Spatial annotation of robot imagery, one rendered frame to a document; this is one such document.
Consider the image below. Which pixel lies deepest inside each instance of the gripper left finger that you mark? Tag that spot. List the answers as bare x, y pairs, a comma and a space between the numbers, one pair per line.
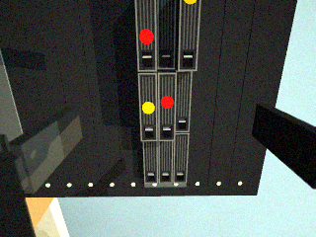
27, 161

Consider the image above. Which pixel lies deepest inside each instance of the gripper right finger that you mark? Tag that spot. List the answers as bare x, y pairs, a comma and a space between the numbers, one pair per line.
290, 139

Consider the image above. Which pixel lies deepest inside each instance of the black metal rack frame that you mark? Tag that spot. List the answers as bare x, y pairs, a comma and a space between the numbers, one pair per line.
82, 53

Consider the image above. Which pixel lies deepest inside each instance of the light brown flat board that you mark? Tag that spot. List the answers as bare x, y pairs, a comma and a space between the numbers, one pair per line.
37, 207

